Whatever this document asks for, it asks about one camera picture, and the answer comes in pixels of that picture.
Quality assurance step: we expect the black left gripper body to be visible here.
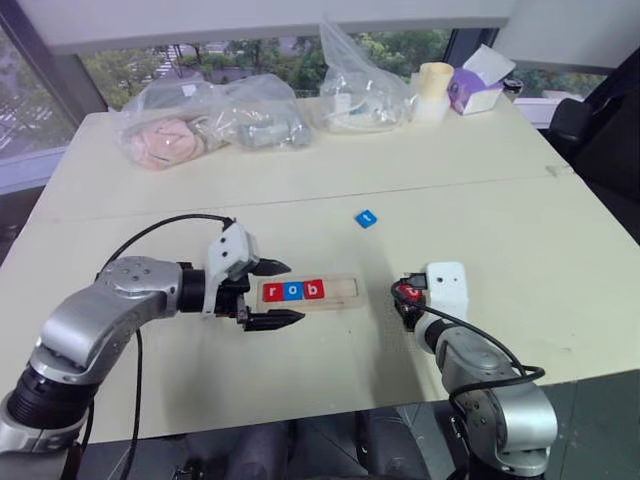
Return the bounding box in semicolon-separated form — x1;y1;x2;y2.
214;256;262;332

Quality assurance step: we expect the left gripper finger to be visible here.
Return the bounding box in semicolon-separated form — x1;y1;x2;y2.
252;257;292;278
244;309;307;334

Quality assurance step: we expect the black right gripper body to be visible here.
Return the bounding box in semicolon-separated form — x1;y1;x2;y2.
406;299;429;332

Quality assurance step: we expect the wooden letter tray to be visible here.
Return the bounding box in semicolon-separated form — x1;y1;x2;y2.
254;272;363;314

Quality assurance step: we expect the clear bag with grey items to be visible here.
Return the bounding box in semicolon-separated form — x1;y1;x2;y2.
219;73;314;152

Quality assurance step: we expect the clear bag with pink items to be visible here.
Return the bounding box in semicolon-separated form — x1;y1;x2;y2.
116;74;242;172

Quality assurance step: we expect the cream cylinder cup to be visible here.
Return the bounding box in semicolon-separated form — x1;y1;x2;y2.
411;62;454;124

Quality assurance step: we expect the purple tissue box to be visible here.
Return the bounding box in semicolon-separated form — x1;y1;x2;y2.
446;43;517;118

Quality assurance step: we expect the clear bag with white items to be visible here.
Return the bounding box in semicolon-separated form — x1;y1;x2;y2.
318;18;415;135

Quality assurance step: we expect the black chair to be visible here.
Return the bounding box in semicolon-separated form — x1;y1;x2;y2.
543;48;640;251

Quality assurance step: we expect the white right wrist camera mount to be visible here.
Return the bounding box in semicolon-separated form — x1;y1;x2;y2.
423;260;472;322

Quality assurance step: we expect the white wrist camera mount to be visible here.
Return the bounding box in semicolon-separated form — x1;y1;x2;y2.
201;222;262;319
423;260;472;322

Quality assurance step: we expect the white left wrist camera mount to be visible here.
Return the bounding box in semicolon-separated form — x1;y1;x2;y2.
201;222;262;319

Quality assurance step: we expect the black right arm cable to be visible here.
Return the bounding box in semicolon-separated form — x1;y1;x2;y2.
423;303;547;416

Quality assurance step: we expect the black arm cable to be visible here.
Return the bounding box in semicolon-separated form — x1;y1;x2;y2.
423;303;547;416
79;214;237;471

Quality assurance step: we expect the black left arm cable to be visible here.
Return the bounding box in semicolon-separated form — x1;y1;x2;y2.
79;214;237;471

